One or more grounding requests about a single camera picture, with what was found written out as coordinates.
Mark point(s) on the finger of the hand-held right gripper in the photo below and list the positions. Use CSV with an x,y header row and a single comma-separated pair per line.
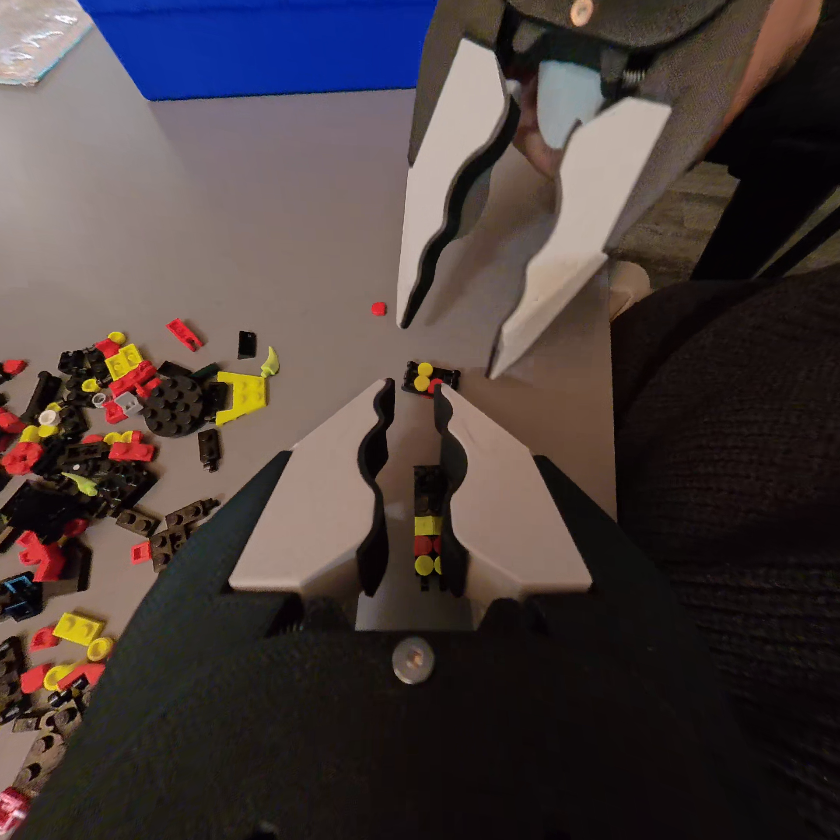
x,y
446,144
604,184

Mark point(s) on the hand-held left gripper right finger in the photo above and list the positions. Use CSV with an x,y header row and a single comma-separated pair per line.
x,y
518,525

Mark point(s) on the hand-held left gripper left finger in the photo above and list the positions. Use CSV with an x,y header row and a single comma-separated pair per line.
x,y
308,518

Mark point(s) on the long black red yellow lego assembly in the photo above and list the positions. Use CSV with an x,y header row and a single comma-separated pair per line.
x,y
428,525

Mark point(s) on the small black lego plate assembly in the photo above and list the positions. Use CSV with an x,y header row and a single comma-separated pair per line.
x,y
420,377

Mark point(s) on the pile of lego pieces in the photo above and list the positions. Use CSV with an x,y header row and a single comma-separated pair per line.
x,y
174,400

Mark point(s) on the person's right forearm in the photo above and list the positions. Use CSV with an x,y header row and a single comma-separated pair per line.
x,y
787,184

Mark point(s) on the person's right hand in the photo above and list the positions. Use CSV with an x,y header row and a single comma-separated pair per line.
x,y
768,59

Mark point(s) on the person's beige shoe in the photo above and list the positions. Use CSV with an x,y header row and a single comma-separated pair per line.
x,y
627,289

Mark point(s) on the empty blue plastic storage bin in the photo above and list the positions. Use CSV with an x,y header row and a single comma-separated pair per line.
x,y
262,46

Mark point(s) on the clear plastic bag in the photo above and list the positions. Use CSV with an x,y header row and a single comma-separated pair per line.
x,y
33,39

